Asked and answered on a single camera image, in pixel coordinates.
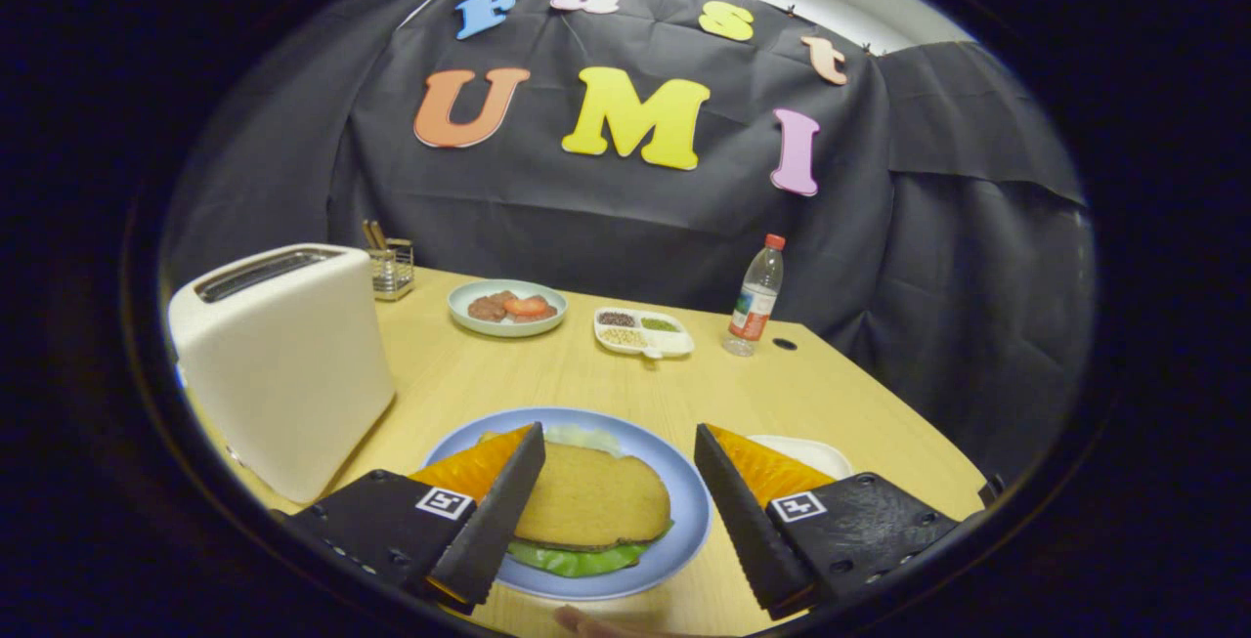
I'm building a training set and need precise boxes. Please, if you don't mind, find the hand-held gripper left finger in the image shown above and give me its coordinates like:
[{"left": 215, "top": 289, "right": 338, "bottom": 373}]
[{"left": 283, "top": 422, "right": 546, "bottom": 617}]

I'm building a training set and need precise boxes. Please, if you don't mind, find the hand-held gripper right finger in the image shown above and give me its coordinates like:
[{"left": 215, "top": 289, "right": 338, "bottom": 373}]
[{"left": 694, "top": 423, "right": 964, "bottom": 621}]

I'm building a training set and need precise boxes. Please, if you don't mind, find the green lettuce leaf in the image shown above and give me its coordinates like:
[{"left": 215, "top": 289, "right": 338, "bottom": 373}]
[{"left": 479, "top": 423, "right": 675, "bottom": 578}]

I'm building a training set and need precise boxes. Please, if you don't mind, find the brown toast slice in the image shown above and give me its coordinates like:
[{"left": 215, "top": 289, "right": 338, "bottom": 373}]
[{"left": 513, "top": 441, "right": 673, "bottom": 551}]

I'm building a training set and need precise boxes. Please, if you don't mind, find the blue plate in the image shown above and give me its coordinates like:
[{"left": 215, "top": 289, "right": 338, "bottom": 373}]
[{"left": 422, "top": 407, "right": 713, "bottom": 602}]

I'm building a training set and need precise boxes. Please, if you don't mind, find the small white plate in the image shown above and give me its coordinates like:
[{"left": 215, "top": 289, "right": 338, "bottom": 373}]
[{"left": 748, "top": 435, "right": 854, "bottom": 481}]

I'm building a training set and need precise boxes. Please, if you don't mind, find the pale green plate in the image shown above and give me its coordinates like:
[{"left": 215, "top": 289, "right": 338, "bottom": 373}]
[{"left": 448, "top": 278, "right": 569, "bottom": 338}]

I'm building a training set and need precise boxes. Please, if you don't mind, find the white divided seed dish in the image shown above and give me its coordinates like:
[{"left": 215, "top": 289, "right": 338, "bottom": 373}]
[{"left": 593, "top": 307, "right": 696, "bottom": 362}]

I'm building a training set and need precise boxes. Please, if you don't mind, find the clear plastic water bottle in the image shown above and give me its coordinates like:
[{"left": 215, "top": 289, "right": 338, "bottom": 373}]
[{"left": 722, "top": 234, "right": 786, "bottom": 358}]

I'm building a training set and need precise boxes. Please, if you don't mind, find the white toaster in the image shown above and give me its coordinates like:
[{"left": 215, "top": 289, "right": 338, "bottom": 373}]
[{"left": 168, "top": 243, "right": 397, "bottom": 505}]

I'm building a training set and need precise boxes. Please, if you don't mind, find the black backdrop cloth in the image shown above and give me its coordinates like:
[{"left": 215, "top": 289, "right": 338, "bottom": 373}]
[{"left": 161, "top": 0, "right": 1091, "bottom": 483}]

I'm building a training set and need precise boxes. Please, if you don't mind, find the wire mesh utensil holder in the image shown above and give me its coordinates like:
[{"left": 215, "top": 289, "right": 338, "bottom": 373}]
[{"left": 369, "top": 238, "right": 415, "bottom": 302}]

